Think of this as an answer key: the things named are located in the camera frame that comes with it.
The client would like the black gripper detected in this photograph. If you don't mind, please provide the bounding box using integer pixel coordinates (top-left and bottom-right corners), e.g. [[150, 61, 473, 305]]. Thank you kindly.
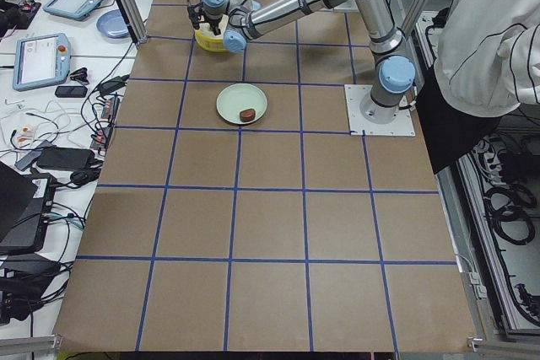
[[206, 18, 223, 35]]

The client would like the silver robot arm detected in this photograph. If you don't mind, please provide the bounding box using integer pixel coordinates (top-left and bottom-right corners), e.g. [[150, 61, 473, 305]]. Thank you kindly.
[[250, 0, 369, 48]]

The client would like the light green plate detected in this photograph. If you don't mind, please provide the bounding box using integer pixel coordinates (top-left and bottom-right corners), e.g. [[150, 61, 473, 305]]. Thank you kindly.
[[216, 83, 267, 125]]

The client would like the brown steamed bun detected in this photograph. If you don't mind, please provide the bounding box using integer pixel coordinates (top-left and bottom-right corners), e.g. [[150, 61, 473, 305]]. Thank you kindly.
[[239, 108, 257, 122]]

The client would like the blue plate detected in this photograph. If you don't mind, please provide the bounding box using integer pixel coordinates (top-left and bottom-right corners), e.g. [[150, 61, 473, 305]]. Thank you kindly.
[[96, 9, 129, 39]]

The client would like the near teach pendant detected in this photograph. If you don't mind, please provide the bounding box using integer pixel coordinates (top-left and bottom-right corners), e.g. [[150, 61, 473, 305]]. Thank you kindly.
[[12, 33, 71, 92]]

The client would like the black laptop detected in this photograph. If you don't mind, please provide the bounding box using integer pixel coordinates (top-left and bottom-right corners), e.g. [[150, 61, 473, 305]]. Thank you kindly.
[[1, 164, 57, 255]]

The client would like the person in white jacket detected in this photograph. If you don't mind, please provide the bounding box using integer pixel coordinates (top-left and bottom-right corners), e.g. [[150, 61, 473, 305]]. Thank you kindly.
[[416, 0, 539, 173]]

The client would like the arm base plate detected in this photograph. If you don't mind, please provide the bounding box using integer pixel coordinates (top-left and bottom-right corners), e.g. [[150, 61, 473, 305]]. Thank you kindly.
[[344, 84, 415, 137]]

